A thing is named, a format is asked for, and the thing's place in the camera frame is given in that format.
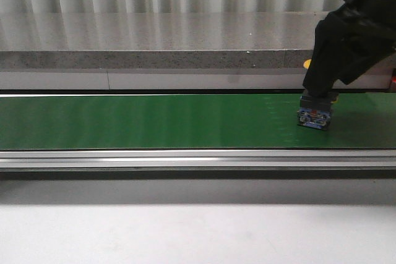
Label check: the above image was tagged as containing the yellow push button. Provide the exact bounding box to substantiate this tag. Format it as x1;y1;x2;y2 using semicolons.
296;58;339;130

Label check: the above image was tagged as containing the grey stone counter ledge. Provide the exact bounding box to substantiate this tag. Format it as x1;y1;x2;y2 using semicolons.
0;11;396;92

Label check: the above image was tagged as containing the green conveyor belt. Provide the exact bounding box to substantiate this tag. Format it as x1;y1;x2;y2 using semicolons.
1;93;395;150

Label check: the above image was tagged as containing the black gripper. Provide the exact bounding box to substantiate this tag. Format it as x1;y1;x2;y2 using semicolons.
303;0;395;97

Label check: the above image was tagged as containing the aluminium conveyor frame rail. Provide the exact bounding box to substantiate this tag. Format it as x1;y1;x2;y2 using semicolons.
1;148;395;172

